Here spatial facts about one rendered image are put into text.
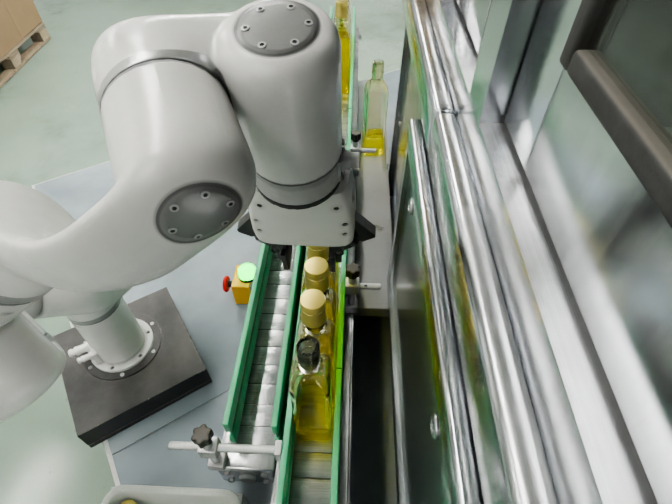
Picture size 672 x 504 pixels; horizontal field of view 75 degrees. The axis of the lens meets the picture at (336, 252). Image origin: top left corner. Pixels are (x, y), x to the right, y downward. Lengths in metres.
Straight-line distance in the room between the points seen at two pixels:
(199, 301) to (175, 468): 0.38
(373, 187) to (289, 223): 0.79
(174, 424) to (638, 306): 0.88
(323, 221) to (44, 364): 0.25
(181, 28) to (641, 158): 0.24
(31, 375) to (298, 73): 0.30
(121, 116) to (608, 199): 0.24
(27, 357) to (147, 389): 0.56
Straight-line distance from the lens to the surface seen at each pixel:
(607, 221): 0.24
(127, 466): 0.99
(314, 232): 0.41
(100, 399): 1.00
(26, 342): 0.43
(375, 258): 1.00
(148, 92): 0.26
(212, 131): 0.24
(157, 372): 0.98
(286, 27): 0.28
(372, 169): 1.24
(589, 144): 0.26
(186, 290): 1.16
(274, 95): 0.27
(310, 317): 0.58
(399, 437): 0.66
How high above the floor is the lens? 1.63
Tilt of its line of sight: 48 degrees down
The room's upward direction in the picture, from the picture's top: straight up
